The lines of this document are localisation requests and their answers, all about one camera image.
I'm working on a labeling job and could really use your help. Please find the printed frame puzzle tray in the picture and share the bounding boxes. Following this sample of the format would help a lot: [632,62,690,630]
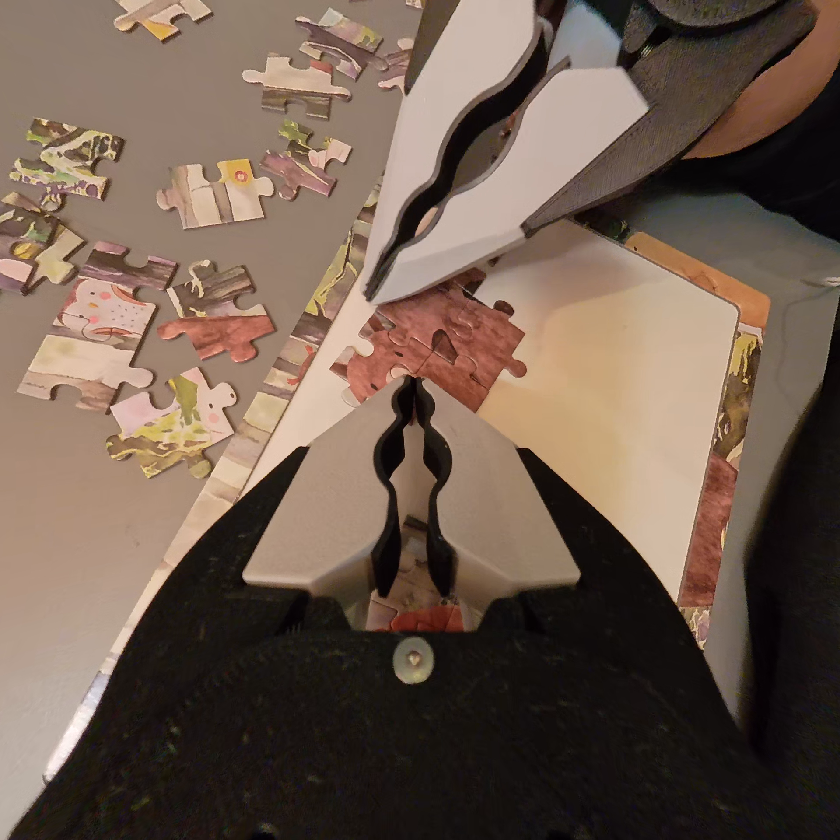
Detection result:
[42,177,772,782]

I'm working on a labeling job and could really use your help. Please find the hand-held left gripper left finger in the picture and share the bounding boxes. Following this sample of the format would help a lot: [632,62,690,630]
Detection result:
[241,376,417,596]

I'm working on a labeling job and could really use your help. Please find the assembled grey puzzle section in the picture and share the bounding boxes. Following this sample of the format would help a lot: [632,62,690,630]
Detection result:
[364,518,460,631]

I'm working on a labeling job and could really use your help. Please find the person's right hand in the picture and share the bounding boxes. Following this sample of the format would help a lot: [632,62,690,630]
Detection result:
[681,20,821,161]

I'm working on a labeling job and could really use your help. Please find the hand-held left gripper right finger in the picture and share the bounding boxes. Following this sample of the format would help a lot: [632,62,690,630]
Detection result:
[413,378,583,596]

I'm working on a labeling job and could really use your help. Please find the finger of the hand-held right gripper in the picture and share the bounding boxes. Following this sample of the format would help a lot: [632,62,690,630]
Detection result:
[363,0,552,303]
[367,56,652,308]

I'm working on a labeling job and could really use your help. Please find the joined bear face puzzle pieces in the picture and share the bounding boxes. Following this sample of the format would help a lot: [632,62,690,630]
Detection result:
[330,315,492,416]

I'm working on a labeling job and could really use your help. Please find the scattered loose puzzle pieces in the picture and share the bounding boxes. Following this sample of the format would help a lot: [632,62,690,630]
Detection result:
[0,0,414,480]

